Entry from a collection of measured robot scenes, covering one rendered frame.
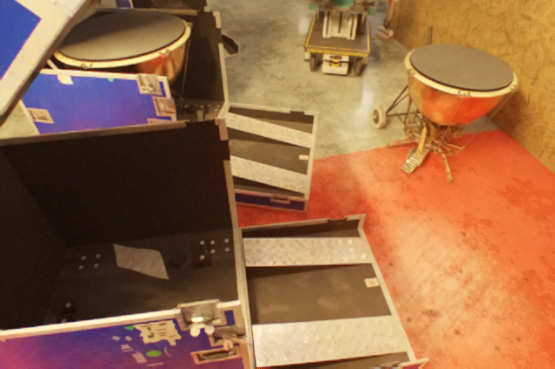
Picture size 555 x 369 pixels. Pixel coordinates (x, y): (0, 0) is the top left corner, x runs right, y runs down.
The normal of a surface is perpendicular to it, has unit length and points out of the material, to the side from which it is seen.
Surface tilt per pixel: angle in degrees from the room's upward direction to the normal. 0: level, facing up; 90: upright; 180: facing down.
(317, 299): 2
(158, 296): 0
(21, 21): 90
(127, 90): 90
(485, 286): 0
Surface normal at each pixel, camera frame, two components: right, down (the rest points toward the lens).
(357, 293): 0.03, -0.75
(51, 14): 0.15, 0.65
